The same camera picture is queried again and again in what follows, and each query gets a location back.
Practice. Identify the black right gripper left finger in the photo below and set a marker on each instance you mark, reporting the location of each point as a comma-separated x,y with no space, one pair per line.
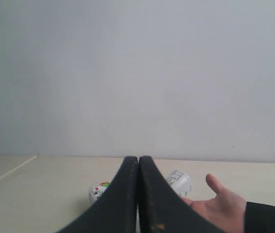
116,210

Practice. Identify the open bare human hand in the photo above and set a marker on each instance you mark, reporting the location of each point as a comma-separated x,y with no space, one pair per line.
226,211

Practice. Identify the white floral label bottle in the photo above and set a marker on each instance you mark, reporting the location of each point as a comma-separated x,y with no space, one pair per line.
97,190

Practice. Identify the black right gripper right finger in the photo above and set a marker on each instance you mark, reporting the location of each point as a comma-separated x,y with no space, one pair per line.
160,209

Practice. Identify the white capped green label bottle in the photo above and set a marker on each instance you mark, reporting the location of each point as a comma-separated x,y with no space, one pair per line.
180,182

